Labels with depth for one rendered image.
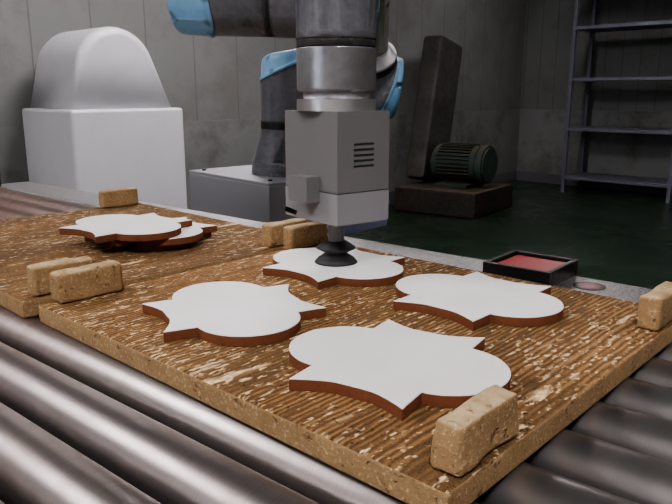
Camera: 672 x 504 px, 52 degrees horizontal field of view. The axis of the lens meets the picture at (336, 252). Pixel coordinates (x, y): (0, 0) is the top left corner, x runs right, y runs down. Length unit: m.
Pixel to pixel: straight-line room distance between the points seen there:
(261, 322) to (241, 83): 5.12
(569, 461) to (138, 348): 0.29
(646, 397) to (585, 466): 0.10
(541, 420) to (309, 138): 0.36
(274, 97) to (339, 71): 0.66
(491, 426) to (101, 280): 0.39
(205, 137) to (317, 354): 4.95
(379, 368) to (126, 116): 3.74
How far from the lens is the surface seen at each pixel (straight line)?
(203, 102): 5.37
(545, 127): 8.97
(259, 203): 1.21
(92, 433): 0.45
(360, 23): 0.64
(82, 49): 4.07
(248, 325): 0.50
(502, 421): 0.36
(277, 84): 1.28
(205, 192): 1.34
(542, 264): 0.77
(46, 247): 0.85
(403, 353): 0.45
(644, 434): 0.45
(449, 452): 0.33
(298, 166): 0.66
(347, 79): 0.63
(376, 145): 0.64
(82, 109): 4.02
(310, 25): 0.64
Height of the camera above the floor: 1.11
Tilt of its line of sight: 13 degrees down
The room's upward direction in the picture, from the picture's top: straight up
